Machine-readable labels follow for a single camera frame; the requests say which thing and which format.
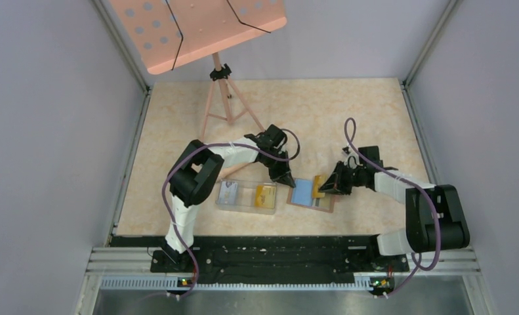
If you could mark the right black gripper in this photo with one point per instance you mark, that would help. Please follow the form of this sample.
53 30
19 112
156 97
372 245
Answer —
335 183

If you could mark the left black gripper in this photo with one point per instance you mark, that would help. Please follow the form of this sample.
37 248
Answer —
283 174

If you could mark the brown leather card holder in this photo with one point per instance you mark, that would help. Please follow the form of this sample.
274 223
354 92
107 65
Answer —
300 196

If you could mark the clear plastic card box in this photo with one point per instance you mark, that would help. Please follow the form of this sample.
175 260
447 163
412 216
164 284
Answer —
245 198

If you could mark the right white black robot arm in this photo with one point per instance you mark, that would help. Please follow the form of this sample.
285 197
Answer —
434 217

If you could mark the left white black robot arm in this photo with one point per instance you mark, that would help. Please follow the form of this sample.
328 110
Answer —
193 176

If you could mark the yellow credit card stack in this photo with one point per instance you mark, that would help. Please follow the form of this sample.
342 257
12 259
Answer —
265 196

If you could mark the grey white credit card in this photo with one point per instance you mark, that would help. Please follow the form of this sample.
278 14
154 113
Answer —
228 192

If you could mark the pink music stand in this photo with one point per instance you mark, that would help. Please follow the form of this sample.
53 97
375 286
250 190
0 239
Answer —
170 34

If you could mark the pink cylindrical handle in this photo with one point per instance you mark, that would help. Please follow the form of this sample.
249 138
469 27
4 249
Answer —
232 169

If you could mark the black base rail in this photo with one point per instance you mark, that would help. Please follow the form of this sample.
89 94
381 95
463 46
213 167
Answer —
284 260

